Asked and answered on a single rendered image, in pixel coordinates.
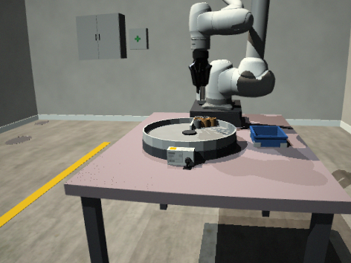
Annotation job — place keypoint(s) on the blue crate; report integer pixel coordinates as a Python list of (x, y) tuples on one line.
[(268, 136)]

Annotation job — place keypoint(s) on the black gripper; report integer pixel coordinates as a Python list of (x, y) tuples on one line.
[(199, 61)]

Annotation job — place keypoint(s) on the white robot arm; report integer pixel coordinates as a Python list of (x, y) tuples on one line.
[(253, 77)]

